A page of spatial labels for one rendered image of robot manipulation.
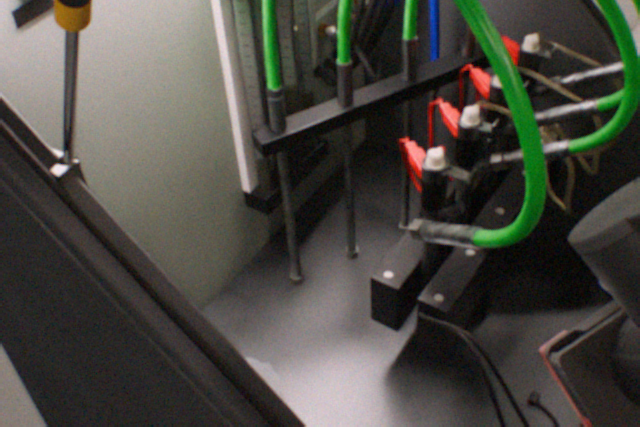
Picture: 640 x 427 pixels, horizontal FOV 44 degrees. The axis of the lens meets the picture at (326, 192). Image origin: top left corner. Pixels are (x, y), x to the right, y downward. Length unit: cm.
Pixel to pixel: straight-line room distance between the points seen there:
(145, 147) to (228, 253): 27
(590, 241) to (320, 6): 76
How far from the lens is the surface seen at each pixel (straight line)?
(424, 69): 101
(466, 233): 67
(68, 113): 53
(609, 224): 36
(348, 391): 100
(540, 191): 57
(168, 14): 85
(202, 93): 92
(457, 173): 81
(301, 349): 104
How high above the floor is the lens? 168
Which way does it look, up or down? 43 degrees down
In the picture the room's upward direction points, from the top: 4 degrees counter-clockwise
